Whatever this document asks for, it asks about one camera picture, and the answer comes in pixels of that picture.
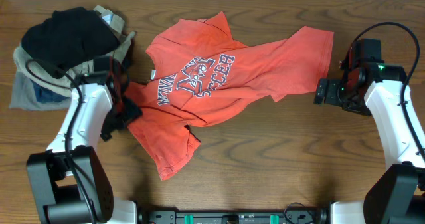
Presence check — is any orange printed t-shirt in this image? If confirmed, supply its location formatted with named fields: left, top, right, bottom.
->
left=126, top=13, right=334, bottom=180

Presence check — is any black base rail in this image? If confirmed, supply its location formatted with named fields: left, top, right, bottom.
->
left=138, top=203, right=331, bottom=224

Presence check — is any navy blue folded garment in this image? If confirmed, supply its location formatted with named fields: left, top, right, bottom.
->
left=32, top=81, right=67, bottom=103

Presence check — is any grey folded garment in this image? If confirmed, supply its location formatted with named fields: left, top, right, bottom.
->
left=9, top=72, right=70, bottom=111

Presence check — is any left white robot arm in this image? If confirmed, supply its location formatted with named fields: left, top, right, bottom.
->
left=26, top=72, right=139, bottom=224

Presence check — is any black folded garment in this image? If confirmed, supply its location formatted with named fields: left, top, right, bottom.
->
left=21, top=7, right=120, bottom=79

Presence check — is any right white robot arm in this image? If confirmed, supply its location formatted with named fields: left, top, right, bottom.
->
left=314, top=64, right=424, bottom=223

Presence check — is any khaki folded garment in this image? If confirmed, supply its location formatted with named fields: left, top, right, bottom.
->
left=13, top=5, right=136, bottom=97

